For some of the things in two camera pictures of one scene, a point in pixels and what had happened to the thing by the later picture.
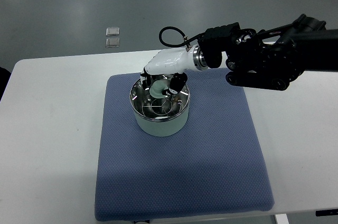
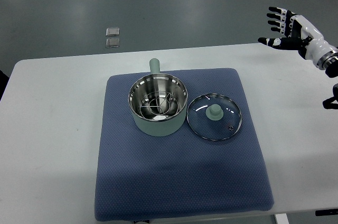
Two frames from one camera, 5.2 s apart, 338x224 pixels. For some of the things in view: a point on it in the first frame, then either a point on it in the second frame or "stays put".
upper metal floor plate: x=113 y=31 stays put
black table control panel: x=326 y=212 stays put
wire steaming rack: x=160 y=108 stays put
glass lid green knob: x=152 y=104 → x=214 y=117
